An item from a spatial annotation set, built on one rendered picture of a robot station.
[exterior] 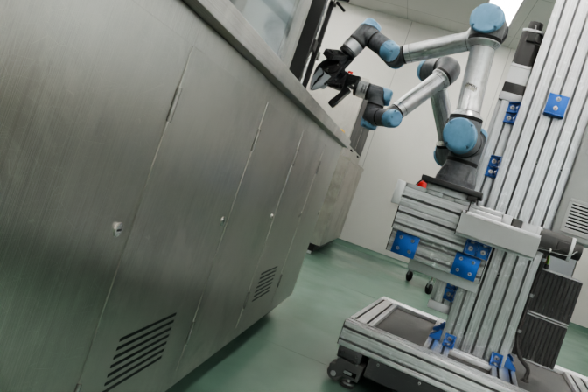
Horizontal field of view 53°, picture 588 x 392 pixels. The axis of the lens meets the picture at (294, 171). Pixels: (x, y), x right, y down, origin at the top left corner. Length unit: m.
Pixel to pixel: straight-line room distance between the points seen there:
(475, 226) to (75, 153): 1.58
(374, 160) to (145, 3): 6.35
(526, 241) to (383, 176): 5.02
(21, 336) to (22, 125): 0.28
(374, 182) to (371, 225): 0.51
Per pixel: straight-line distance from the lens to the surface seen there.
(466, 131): 2.10
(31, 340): 0.83
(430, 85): 2.58
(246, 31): 1.04
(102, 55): 0.72
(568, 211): 2.37
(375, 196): 7.02
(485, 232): 2.09
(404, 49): 2.41
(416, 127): 7.07
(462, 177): 2.22
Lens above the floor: 0.69
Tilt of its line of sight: level
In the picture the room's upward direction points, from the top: 19 degrees clockwise
